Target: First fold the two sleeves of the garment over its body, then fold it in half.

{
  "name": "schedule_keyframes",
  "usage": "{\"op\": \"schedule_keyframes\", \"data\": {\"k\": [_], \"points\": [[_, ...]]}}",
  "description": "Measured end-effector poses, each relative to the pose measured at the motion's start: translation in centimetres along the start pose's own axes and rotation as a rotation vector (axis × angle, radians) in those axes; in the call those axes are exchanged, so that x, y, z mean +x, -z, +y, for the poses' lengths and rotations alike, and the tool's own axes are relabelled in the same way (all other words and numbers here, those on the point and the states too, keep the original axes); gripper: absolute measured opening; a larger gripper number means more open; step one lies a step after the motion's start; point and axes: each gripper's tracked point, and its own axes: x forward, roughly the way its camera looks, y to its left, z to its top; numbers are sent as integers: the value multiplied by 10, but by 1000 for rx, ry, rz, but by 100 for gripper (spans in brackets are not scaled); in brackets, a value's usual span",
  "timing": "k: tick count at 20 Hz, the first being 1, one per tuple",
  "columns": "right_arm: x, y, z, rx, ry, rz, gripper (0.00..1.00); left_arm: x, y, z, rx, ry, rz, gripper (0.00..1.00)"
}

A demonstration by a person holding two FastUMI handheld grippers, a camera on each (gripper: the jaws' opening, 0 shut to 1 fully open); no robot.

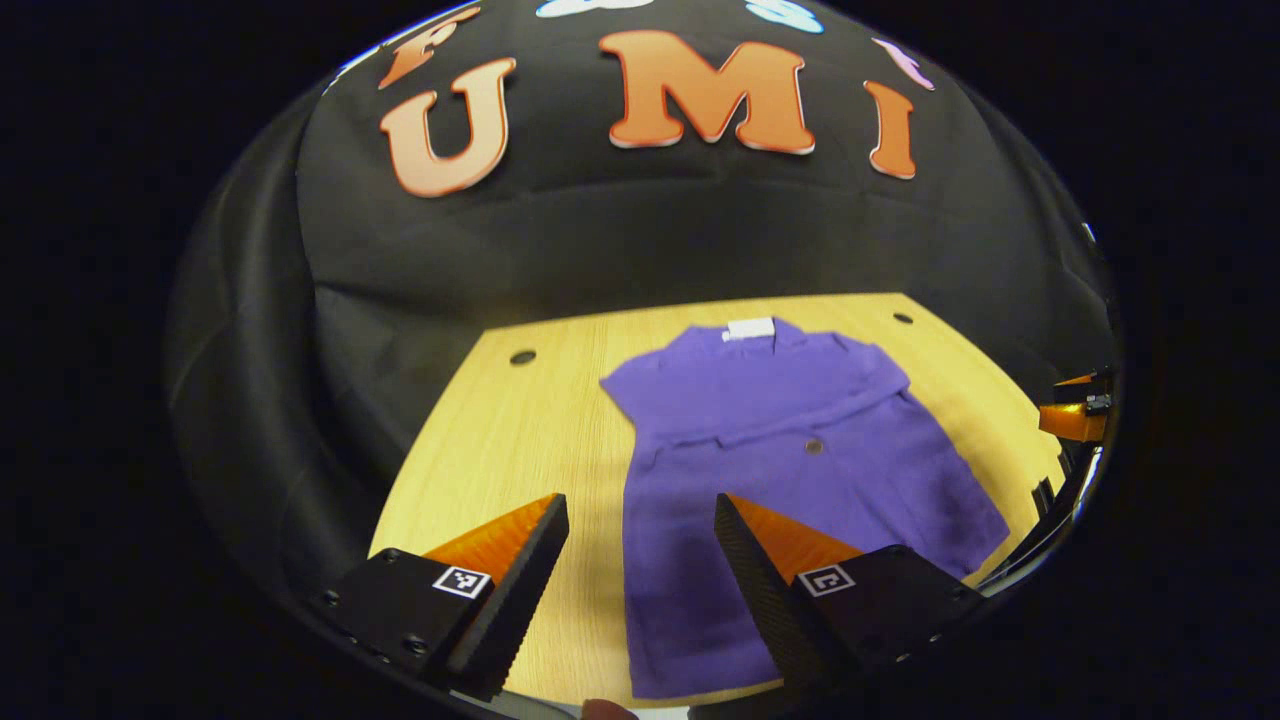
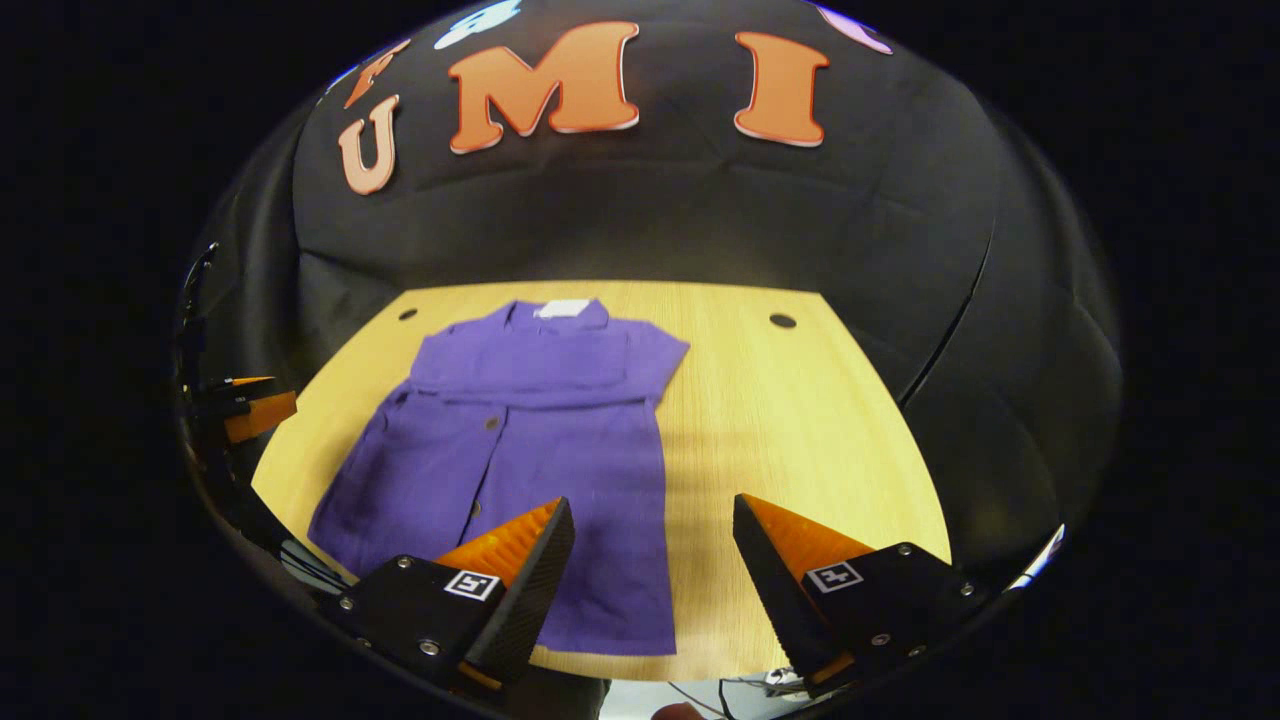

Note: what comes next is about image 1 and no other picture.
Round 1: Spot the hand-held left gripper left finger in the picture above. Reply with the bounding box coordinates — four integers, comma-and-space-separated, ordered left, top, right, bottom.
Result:
309, 492, 570, 703

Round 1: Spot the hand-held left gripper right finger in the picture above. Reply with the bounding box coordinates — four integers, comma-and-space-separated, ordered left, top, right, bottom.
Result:
714, 492, 987, 703

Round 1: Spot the purple knit garment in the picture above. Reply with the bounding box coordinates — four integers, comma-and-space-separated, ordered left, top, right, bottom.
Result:
599, 317, 1012, 702

